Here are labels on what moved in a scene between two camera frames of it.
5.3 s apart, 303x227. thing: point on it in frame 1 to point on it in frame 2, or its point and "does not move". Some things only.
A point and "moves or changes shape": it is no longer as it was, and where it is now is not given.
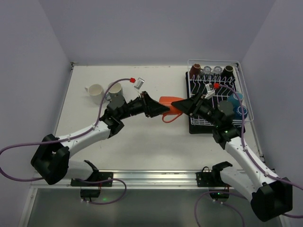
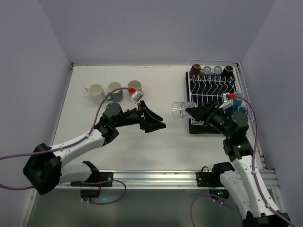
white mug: x=96 y=91 does not move
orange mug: x=167 y=101 moves or changes shape
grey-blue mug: x=116 y=89 does not move
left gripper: x=145 y=103 to x=142 y=116
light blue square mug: x=232 y=98 does not move
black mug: x=227 y=74 does not move
